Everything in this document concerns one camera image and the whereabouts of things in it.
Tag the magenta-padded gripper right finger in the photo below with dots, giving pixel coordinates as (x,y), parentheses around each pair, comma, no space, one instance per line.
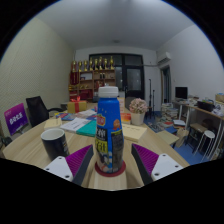
(165,165)

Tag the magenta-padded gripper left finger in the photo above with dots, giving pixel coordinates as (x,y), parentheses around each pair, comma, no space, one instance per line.
(58,166)

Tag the blue drink bottle white cap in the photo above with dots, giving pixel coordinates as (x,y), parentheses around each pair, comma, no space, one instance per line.
(109,133)

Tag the black mug white inside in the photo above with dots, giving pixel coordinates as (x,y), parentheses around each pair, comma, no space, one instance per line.
(56,146)

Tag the low wooden bench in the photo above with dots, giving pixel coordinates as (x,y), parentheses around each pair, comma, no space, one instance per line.
(167,136)

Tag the brown paper bag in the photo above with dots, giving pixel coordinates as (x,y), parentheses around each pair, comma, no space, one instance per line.
(182,136)

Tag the flat round red coaster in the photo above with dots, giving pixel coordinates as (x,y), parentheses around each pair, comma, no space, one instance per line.
(100,172)

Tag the small beige notepad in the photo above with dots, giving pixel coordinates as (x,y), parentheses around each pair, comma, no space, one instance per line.
(53,123)

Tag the beige notebook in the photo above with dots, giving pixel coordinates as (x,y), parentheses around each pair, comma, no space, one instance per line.
(134,132)

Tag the teal book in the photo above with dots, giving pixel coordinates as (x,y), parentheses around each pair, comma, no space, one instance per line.
(88,129)

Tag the colourful blue magazine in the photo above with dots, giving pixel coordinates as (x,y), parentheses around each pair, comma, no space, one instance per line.
(65,116)

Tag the wooden stool dark legs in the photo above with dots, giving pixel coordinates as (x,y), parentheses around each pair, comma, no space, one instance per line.
(197,126)

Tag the pile of books on floor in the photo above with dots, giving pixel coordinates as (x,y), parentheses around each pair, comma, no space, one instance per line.
(169,113)

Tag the black office chair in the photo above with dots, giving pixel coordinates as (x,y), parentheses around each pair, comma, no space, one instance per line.
(36,110)

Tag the orange red book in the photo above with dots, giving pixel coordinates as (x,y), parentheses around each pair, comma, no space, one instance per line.
(126,118)

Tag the yellow gift box red ribbon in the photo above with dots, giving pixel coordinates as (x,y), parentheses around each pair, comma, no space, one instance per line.
(77,106)

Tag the purple sign board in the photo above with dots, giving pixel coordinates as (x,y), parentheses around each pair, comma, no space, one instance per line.
(16,118)

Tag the potted pink flower plant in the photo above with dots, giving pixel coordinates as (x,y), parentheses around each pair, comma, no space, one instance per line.
(138,106)

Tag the long wooden side desk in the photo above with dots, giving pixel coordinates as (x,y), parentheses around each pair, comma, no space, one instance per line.
(203,110)

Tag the black microphone stand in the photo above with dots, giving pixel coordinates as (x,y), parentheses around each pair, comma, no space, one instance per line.
(150,98)

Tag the black basket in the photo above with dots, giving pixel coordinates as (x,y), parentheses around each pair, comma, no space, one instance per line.
(206,106)

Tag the grey armchair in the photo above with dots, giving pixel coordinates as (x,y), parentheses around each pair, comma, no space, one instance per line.
(131,100)

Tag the black computer monitor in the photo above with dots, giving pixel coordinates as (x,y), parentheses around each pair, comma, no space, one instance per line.
(181,93)

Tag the cardboard box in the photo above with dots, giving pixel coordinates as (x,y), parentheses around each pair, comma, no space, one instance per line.
(220,98)

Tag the wooden shelf unit with trophies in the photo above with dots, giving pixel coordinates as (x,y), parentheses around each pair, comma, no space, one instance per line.
(88,81)

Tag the dark glass door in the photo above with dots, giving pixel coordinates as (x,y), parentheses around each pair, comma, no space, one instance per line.
(133,76)

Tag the white wall air conditioner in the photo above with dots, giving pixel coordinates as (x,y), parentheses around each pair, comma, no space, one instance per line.
(164,58)

